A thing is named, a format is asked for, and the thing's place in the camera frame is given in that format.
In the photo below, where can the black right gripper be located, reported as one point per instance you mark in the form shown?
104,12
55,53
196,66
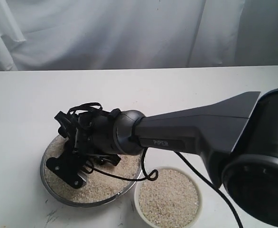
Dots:
79,148

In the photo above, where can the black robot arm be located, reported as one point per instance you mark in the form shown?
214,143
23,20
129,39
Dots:
236,138

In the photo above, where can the steel bowl of rice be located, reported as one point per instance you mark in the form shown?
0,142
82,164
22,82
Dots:
99,190

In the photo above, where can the white bowl of rice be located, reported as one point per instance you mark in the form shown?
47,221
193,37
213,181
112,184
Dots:
174,200

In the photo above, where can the white backdrop curtain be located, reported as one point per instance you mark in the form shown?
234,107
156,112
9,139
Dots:
131,34

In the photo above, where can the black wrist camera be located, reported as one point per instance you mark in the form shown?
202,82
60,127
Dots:
67,167

